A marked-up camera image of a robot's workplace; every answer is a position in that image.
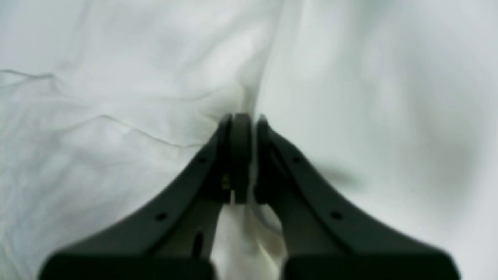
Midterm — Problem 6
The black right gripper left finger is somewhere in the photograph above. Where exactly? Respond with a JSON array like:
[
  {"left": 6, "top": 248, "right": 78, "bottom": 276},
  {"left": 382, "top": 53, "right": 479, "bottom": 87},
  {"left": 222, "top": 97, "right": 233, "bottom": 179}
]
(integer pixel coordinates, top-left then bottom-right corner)
[{"left": 39, "top": 114, "right": 251, "bottom": 280}]

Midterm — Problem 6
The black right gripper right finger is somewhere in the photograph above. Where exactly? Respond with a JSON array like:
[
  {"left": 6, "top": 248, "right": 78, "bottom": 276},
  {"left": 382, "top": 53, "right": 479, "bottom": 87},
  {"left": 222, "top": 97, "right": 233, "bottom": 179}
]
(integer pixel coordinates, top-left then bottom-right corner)
[{"left": 255, "top": 117, "right": 460, "bottom": 280}]

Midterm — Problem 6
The white printed t-shirt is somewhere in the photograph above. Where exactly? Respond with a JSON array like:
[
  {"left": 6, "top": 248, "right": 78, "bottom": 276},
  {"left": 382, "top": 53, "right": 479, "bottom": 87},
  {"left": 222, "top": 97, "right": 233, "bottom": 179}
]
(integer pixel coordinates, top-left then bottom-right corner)
[{"left": 1, "top": 0, "right": 497, "bottom": 280}]

